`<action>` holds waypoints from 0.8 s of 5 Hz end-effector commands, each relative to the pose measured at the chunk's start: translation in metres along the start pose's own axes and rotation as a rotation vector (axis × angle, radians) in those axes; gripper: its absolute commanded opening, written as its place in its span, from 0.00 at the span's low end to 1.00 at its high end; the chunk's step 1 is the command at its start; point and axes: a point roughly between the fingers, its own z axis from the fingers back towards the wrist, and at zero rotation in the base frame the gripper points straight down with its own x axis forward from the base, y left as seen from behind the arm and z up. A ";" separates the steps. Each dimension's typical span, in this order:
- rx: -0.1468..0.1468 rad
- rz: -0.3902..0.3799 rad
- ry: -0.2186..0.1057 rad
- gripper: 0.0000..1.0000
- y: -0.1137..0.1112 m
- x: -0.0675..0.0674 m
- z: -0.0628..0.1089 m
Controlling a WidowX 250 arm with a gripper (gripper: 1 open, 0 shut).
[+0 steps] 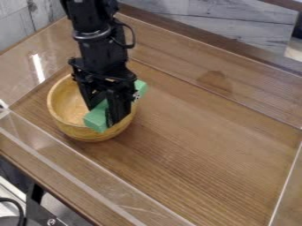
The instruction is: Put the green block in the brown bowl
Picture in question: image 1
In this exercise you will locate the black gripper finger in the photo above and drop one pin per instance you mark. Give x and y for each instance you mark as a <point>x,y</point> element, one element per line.
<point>121,98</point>
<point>93,92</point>

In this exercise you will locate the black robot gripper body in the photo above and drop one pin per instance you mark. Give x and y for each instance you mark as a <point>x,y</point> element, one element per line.
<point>99,69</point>

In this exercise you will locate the green rectangular block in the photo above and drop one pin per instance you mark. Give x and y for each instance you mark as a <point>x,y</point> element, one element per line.
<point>95,118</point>

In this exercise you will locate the brown wooden bowl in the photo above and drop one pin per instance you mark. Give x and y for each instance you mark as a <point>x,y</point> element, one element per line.
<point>67,109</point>

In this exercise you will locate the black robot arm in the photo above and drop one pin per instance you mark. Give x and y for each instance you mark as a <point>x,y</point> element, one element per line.
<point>94,14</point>

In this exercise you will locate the clear acrylic tray wall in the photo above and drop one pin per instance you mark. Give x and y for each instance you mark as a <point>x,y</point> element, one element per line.
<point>105,199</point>

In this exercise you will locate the black table leg bracket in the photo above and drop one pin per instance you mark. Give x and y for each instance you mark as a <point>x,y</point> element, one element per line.
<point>38,216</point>

